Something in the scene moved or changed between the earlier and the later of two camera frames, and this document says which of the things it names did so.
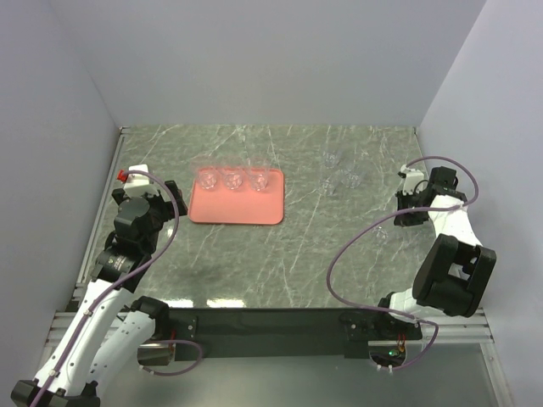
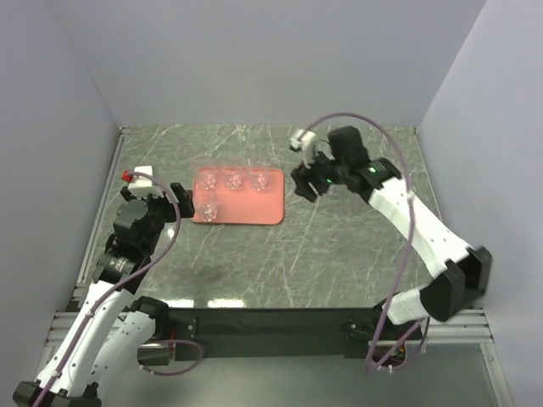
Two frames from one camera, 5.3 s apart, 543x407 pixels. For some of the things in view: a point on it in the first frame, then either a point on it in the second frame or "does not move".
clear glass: [380, 236] to [205, 205]
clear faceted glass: [232, 176] does not move
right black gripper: [404, 220] to [304, 176]
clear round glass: [258, 170] does not move
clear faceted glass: [208, 177] does not move
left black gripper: [167, 206] does not move
